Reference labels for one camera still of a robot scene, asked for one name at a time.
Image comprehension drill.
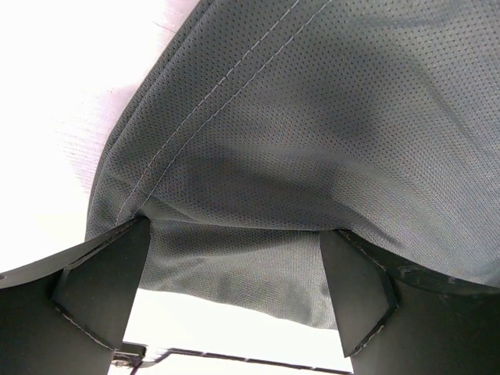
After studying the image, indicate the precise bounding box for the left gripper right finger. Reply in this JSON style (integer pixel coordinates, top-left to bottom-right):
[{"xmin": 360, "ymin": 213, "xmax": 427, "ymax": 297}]
[{"xmin": 320, "ymin": 230, "xmax": 499, "ymax": 374}]

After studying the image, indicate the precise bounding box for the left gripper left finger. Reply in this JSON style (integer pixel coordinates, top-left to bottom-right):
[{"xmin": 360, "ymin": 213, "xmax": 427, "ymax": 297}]
[{"xmin": 1, "ymin": 217, "xmax": 150, "ymax": 375}]

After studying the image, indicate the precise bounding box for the dark grey t-shirt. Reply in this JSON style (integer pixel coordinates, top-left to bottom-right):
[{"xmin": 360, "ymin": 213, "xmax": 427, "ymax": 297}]
[{"xmin": 86, "ymin": 1, "xmax": 499, "ymax": 329}]

